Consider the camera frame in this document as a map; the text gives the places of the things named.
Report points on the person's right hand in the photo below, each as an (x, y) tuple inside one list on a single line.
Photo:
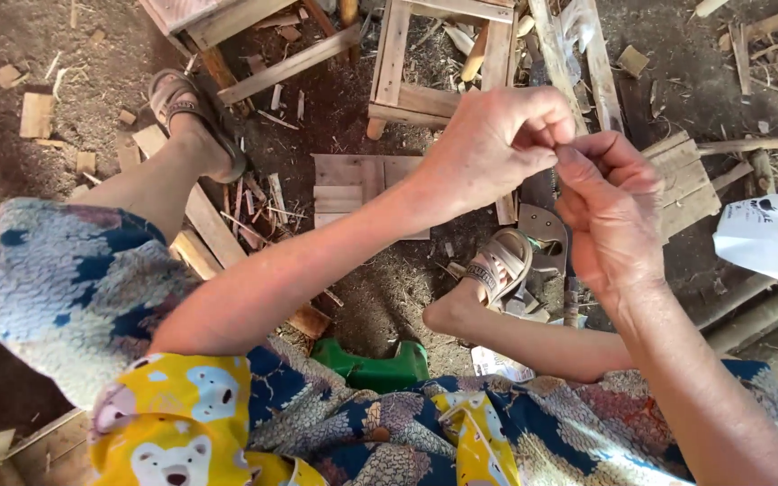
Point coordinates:
[(615, 226)]

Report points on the person's left hand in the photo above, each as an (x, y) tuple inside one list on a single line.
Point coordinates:
[(487, 152)]

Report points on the slatted wooden panel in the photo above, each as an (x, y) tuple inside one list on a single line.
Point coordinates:
[(686, 182)]

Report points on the round wooden stick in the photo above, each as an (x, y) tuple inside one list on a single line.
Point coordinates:
[(475, 54)]

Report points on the person's right tan sandal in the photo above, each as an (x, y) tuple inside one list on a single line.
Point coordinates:
[(500, 263)]

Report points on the person's tan sandal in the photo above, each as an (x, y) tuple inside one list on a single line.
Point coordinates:
[(190, 111), (500, 263)]

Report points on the long weathered wooden slat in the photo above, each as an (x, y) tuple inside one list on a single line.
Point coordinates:
[(602, 74), (551, 47)]

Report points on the flat wooden board panel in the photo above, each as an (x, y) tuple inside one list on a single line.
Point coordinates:
[(355, 182)]

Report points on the person's right leg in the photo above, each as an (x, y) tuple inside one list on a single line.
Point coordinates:
[(524, 341)]

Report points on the person's leg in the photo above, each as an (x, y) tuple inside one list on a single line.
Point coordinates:
[(159, 192), (524, 341)]

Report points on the clear plastic bag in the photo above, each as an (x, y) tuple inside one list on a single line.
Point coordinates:
[(575, 30)]

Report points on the white plastic bag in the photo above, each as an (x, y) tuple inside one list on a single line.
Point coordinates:
[(774, 236)]

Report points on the crooked wooden branch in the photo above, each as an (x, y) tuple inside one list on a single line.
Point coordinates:
[(760, 145)]

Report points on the square wooden offcut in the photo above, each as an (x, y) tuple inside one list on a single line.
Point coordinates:
[(632, 61)]

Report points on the printed paper packet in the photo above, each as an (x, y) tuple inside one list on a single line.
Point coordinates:
[(497, 364)]

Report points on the heap of wood scraps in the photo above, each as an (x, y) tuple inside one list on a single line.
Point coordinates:
[(760, 47)]

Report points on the green plastic stool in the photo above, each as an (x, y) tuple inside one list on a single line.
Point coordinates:
[(375, 368)]

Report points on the long wooden plank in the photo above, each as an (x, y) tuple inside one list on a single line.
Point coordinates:
[(210, 226)]

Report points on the wooden stool with long slat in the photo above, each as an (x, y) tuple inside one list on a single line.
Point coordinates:
[(227, 27)]

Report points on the person's left tan sandal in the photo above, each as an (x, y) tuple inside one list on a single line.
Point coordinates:
[(190, 111)]

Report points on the short wooden plank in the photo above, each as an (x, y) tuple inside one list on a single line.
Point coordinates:
[(196, 255)]

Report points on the person's left leg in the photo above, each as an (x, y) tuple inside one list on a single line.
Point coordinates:
[(159, 192)]

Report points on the small wooden offcut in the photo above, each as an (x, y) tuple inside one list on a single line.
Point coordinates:
[(86, 162), (5, 75), (127, 154)]

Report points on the yellow bear print apron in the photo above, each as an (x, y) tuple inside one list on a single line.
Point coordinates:
[(179, 418)]

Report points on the blue patterned dress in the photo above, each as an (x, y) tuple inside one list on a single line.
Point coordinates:
[(78, 297)]

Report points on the rectangular wooden block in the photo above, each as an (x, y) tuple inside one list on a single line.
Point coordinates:
[(36, 115)]

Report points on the stacked wooden boards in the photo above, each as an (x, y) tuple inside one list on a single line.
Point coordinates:
[(17, 452)]

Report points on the unfinished wooden stool frame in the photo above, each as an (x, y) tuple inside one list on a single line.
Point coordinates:
[(406, 101)]

